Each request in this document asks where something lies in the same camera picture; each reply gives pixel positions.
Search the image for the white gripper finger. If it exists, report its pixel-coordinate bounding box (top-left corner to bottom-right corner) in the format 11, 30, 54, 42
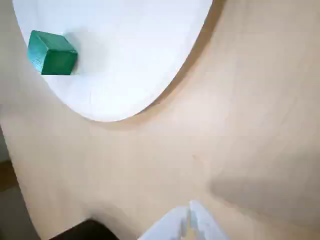
189, 199, 234, 240
138, 204, 189, 240

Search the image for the green cube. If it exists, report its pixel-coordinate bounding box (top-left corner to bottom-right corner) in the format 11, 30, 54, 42
26, 29, 79, 76

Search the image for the white paper plate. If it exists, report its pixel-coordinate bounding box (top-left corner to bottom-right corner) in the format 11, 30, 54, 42
11, 0, 214, 123

